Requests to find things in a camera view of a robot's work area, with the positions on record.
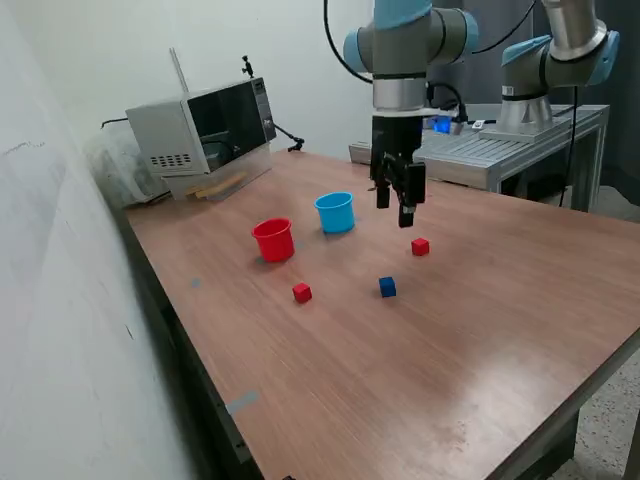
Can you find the blue cube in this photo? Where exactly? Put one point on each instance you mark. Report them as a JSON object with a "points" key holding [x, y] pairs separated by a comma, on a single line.
{"points": [[387, 288]]}

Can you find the thin metal rod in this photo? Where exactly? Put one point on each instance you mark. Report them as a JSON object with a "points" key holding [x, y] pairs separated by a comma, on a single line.
{"points": [[179, 70]]}

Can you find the silver microwave oven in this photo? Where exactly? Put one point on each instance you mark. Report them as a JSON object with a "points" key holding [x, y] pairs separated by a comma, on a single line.
{"points": [[165, 130]]}

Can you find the light wooden block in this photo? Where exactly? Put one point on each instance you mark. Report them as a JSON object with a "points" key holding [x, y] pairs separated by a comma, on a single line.
{"points": [[220, 186], [192, 190]]}

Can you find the black camera clamp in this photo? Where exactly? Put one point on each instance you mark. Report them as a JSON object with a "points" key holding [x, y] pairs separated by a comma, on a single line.
{"points": [[246, 66]]}

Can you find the silver blue UR5e robot arm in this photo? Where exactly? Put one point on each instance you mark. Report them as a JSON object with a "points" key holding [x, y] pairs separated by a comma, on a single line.
{"points": [[400, 50]]}

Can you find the red cube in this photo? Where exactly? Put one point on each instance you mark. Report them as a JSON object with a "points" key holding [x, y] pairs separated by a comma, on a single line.
{"points": [[302, 293], [420, 247]]}

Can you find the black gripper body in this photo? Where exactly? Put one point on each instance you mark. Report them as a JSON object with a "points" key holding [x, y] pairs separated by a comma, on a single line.
{"points": [[395, 135]]}

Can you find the red plastic cup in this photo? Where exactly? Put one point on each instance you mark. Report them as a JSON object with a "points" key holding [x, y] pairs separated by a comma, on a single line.
{"points": [[274, 247]]}

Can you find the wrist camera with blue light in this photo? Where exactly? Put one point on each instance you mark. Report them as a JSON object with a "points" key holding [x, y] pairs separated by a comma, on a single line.
{"points": [[442, 124]]}

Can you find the grey tape piece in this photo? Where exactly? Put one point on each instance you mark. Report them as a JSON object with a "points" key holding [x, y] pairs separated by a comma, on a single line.
{"points": [[195, 283]]}

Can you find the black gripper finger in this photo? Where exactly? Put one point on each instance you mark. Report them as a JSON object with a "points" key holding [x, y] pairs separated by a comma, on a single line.
{"points": [[383, 197], [416, 182]]}

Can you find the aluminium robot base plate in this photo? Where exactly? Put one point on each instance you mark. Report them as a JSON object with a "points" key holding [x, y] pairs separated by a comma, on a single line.
{"points": [[525, 132]]}

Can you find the blue plastic cup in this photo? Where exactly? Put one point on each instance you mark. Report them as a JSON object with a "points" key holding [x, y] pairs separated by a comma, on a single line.
{"points": [[335, 217]]}

